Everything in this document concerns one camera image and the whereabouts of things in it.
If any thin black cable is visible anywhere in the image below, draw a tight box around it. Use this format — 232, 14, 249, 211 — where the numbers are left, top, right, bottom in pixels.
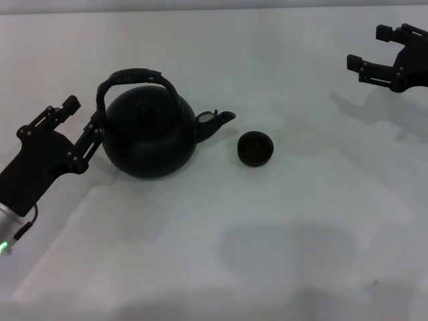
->
12, 203, 39, 242

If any black round teapot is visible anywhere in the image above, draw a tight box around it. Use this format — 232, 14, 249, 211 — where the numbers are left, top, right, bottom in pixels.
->
95, 67, 237, 181

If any small dark teacup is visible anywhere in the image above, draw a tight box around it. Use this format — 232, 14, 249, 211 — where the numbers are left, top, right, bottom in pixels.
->
237, 130, 275, 167

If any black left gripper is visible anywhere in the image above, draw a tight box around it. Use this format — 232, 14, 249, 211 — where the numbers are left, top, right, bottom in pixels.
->
0, 95, 108, 217

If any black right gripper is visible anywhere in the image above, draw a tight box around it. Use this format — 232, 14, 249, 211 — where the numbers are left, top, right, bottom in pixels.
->
346, 23, 428, 94

